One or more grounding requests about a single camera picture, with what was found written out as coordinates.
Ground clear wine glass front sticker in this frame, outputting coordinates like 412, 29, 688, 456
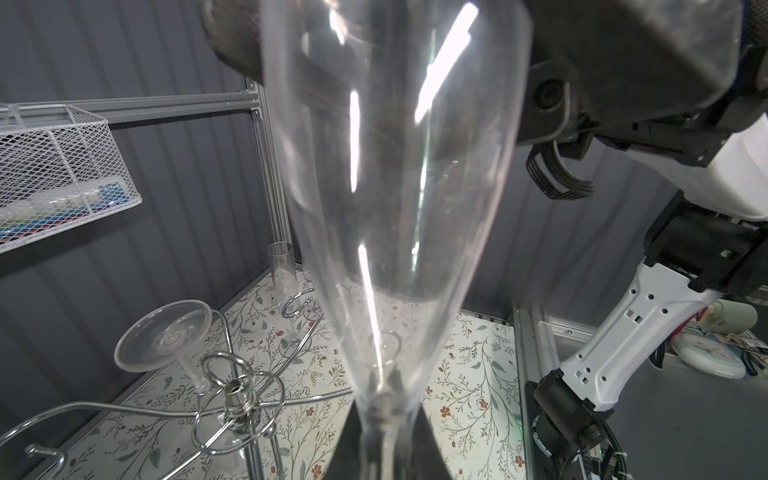
268, 241, 301, 357

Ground white mesh wall basket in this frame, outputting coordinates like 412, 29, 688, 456
1, 104, 142, 253

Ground chrome wine glass rack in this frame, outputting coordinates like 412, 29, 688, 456
1, 318, 352, 479

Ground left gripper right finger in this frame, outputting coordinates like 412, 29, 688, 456
402, 407, 452, 480

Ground items in white basket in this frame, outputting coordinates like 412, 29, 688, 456
1, 176, 134, 243

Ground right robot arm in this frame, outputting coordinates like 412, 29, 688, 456
201, 1, 767, 479

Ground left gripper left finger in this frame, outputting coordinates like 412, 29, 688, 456
324, 400, 375, 479

